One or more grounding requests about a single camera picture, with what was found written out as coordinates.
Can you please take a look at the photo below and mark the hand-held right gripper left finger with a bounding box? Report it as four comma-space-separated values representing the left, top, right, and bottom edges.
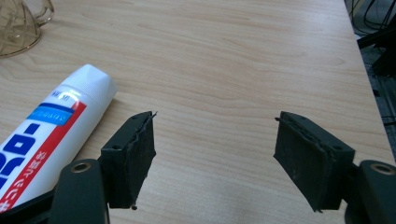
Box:
100, 110, 158, 211

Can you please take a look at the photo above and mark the white toothpaste tube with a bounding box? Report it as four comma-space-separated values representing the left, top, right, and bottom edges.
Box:
0, 63, 120, 214

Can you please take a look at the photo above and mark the black metal stand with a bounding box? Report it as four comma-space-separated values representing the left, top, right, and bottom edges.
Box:
357, 23, 396, 77

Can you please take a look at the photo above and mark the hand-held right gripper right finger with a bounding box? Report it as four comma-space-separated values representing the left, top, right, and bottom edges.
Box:
273, 110, 357, 214

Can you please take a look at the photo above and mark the clear glass cup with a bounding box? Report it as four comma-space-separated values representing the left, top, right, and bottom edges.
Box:
0, 0, 55, 59

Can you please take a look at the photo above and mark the black floor cable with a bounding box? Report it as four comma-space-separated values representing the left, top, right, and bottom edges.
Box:
345, 0, 396, 35

